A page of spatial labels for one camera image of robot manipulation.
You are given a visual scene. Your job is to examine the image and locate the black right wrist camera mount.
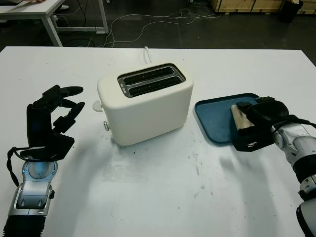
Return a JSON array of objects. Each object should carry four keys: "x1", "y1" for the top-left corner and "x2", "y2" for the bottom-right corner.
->
[{"x1": 232, "y1": 124, "x2": 275, "y2": 152}]

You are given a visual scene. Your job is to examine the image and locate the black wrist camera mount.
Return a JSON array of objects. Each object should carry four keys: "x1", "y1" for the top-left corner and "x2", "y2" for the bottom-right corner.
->
[
  {"x1": 45, "y1": 132, "x2": 75, "y2": 162},
  {"x1": 232, "y1": 124, "x2": 275, "y2": 152}
]

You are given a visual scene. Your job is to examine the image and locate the white toaster lever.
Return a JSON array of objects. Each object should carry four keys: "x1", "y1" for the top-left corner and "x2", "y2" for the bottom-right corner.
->
[{"x1": 91, "y1": 99, "x2": 104, "y2": 112}]

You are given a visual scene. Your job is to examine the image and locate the cream white toaster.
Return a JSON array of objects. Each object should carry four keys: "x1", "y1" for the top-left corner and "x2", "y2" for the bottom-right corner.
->
[{"x1": 96, "y1": 62, "x2": 195, "y2": 146}]

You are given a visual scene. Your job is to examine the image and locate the white toaster power cord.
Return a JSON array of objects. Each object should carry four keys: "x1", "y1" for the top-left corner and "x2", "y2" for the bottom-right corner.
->
[{"x1": 143, "y1": 46, "x2": 154, "y2": 64}]

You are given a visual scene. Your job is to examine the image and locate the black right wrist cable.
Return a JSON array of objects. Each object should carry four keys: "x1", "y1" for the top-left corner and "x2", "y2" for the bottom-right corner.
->
[{"x1": 271, "y1": 115, "x2": 312, "y2": 134}]

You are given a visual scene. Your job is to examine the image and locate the dark blue plastic tray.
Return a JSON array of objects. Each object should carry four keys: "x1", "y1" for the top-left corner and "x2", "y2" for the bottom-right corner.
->
[{"x1": 194, "y1": 92, "x2": 262, "y2": 146}]

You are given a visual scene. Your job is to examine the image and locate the white bread slice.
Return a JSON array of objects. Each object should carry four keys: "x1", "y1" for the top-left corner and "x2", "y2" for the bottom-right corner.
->
[{"x1": 230, "y1": 103, "x2": 255, "y2": 131}]

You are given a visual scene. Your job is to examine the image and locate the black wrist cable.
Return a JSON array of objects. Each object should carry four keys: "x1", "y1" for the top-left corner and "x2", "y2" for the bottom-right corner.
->
[
  {"x1": 271, "y1": 115, "x2": 312, "y2": 134},
  {"x1": 6, "y1": 147, "x2": 33, "y2": 187}
]

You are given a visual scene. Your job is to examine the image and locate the black bin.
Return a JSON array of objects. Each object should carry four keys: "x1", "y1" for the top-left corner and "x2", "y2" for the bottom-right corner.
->
[{"x1": 280, "y1": 0, "x2": 304, "y2": 24}]

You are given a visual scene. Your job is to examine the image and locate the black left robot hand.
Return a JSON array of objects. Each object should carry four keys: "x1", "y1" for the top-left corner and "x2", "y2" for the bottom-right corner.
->
[{"x1": 19, "y1": 85, "x2": 86, "y2": 162}]

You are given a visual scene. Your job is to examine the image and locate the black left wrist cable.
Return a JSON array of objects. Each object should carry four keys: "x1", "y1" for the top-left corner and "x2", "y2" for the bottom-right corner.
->
[{"x1": 6, "y1": 147, "x2": 33, "y2": 187}]

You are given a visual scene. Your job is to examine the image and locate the white floor cable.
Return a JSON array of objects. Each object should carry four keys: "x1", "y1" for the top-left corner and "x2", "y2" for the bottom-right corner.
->
[{"x1": 97, "y1": 7, "x2": 215, "y2": 47}]

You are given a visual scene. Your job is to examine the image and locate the white desk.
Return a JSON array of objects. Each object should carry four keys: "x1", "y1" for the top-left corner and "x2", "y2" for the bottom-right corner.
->
[{"x1": 0, "y1": 0, "x2": 109, "y2": 47}]

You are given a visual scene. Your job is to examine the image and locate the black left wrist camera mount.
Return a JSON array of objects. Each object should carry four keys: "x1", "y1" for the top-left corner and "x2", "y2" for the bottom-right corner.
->
[{"x1": 45, "y1": 132, "x2": 75, "y2": 162}]

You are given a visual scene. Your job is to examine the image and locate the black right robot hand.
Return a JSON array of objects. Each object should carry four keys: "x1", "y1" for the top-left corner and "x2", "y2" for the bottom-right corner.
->
[{"x1": 236, "y1": 97, "x2": 290, "y2": 129}]

